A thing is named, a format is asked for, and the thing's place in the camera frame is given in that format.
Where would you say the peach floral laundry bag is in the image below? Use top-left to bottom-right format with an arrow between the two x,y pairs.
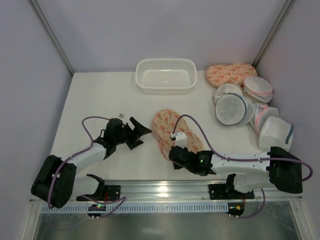
150,108 -> 205,161

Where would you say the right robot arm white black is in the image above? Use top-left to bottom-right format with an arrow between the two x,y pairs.
168,146 -> 303,194

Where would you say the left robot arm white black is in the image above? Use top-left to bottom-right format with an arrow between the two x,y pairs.
30,117 -> 152,209

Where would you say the white mesh bag blue zipper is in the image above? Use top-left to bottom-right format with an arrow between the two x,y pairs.
215,93 -> 255,127

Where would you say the cream mesh bag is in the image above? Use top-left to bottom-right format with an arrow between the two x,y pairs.
213,83 -> 243,103

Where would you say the white mesh bag pink trim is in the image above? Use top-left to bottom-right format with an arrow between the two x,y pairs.
250,103 -> 280,135

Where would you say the peach floral bag at back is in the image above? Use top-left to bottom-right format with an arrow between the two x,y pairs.
205,63 -> 258,89

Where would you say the white mesh bag pink zipper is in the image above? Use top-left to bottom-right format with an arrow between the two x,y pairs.
243,76 -> 273,104

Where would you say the white perforated plastic basket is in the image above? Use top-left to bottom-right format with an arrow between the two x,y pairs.
135,58 -> 198,95

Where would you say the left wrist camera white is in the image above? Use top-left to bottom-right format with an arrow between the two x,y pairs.
117,113 -> 125,120

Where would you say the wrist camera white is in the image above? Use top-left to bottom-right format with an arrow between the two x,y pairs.
117,113 -> 125,120
170,132 -> 187,149

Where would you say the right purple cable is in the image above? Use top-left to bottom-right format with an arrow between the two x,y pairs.
169,114 -> 314,219

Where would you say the purple cable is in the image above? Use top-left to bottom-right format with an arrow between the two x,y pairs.
46,116 -> 127,217
169,114 -> 314,219

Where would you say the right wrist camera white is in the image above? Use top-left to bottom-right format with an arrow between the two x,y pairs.
170,132 -> 187,149

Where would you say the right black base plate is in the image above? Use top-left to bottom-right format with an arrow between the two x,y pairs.
208,183 -> 255,200

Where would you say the slotted white cable duct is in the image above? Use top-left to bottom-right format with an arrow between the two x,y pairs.
40,202 -> 229,214

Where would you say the aluminium mounting rail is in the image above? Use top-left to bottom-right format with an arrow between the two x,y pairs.
29,178 -> 303,202

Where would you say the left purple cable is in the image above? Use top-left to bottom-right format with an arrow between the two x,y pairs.
46,116 -> 127,217

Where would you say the white mesh bag blue strap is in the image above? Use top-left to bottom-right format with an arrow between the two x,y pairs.
258,115 -> 295,152

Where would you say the right aluminium corner post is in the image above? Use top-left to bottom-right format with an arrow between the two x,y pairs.
252,0 -> 297,68

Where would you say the aluminium corner post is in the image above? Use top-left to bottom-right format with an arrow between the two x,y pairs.
252,0 -> 297,68
28,0 -> 75,76

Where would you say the left aluminium corner post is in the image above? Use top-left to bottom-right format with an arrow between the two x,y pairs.
28,0 -> 75,76

